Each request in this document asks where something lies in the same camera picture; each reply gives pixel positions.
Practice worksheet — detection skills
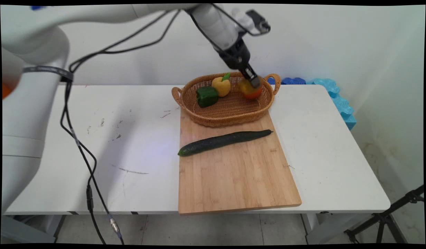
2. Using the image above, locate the red orange toy tomato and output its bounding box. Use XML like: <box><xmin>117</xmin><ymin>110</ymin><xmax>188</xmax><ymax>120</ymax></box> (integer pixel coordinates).
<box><xmin>246</xmin><ymin>86</ymin><xmax>263</xmax><ymax>101</ymax></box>

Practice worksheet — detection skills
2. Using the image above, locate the bamboo cutting board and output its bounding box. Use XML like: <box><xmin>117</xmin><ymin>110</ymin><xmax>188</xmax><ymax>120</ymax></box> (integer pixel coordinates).
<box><xmin>178</xmin><ymin>109</ymin><xmax>302</xmax><ymax>215</ymax></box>

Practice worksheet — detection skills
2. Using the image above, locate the yellow toy apple with leaf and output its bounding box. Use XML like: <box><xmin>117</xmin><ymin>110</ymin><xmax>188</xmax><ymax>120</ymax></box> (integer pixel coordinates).
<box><xmin>211</xmin><ymin>73</ymin><xmax>231</xmax><ymax>97</ymax></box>

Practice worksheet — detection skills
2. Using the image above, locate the black tripod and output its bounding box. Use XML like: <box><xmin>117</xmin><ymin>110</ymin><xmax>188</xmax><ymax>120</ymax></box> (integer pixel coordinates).
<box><xmin>344</xmin><ymin>185</ymin><xmax>425</xmax><ymax>244</ymax></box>

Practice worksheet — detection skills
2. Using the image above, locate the white table leg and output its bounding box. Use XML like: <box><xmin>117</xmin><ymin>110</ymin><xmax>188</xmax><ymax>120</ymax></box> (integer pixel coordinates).
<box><xmin>301</xmin><ymin>213</ymin><xmax>319</xmax><ymax>242</ymax></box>

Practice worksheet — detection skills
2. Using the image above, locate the green toy bell pepper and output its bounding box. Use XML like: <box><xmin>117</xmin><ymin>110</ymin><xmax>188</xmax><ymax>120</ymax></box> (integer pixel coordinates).
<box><xmin>196</xmin><ymin>86</ymin><xmax>219</xmax><ymax>108</ymax></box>

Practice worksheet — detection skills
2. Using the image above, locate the gray wrist camera box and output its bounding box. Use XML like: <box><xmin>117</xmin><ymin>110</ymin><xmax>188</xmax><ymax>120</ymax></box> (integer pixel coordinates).
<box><xmin>246</xmin><ymin>10</ymin><xmax>271</xmax><ymax>35</ymax></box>

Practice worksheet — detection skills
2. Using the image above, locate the woven wicker basket with handles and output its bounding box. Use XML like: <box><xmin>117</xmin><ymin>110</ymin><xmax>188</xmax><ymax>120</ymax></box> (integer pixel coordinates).
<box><xmin>171</xmin><ymin>72</ymin><xmax>281</xmax><ymax>127</ymax></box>

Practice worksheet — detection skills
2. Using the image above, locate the gray metal base frame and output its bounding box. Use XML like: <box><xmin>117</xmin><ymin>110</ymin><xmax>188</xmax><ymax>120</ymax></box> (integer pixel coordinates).
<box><xmin>1</xmin><ymin>215</ymin><xmax>65</xmax><ymax>243</ymax></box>

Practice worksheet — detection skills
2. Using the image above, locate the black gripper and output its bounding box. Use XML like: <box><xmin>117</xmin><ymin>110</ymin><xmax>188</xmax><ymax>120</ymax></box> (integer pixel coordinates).
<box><xmin>218</xmin><ymin>39</ymin><xmax>262</xmax><ymax>87</ymax></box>

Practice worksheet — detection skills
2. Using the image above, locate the light blue foam piece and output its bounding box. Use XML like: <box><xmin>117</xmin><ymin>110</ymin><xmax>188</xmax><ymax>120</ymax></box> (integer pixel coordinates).
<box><xmin>344</xmin><ymin>114</ymin><xmax>357</xmax><ymax>131</ymax></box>
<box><xmin>311</xmin><ymin>78</ymin><xmax>340</xmax><ymax>98</ymax></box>
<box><xmin>332</xmin><ymin>96</ymin><xmax>354</xmax><ymax>118</ymax></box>

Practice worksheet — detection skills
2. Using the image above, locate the dark green cucumber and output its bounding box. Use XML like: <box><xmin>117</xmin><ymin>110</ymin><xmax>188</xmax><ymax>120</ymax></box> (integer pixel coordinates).
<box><xmin>178</xmin><ymin>129</ymin><xmax>273</xmax><ymax>157</ymax></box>

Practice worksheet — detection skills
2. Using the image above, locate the orange toy bell pepper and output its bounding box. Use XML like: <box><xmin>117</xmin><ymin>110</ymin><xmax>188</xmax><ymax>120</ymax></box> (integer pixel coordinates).
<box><xmin>240</xmin><ymin>79</ymin><xmax>258</xmax><ymax>96</ymax></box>

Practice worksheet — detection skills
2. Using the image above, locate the black strap on arm base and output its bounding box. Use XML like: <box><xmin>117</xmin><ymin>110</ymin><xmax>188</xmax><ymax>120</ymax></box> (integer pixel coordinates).
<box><xmin>23</xmin><ymin>66</ymin><xmax>74</xmax><ymax>82</ymax></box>

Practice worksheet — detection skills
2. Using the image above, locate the black cable with metal connector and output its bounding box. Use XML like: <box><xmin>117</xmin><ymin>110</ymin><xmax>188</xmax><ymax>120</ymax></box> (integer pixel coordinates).
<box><xmin>60</xmin><ymin>4</ymin><xmax>272</xmax><ymax>244</ymax></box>

